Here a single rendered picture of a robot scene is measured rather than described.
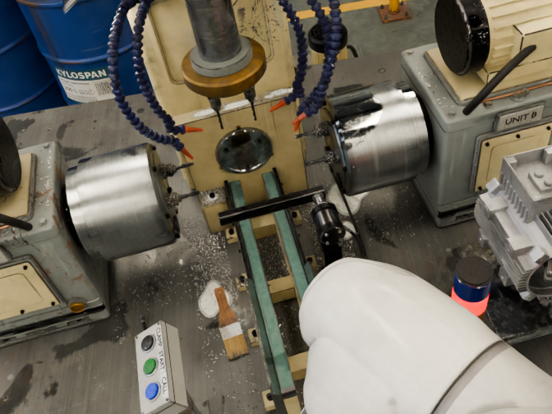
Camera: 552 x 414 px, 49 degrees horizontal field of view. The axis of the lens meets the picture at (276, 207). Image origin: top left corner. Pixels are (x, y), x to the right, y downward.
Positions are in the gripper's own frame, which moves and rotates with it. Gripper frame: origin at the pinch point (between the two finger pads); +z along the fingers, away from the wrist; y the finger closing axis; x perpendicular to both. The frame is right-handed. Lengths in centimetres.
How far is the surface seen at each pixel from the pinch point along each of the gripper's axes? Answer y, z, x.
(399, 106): 16.4, 35.3, 1.0
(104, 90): 107, 168, 92
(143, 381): 81, -10, 6
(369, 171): 26.2, 26.3, 9.8
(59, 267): 99, 24, 13
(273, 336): 56, -2, 21
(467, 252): 9.4, 6.2, 21.5
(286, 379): 56, -12, 20
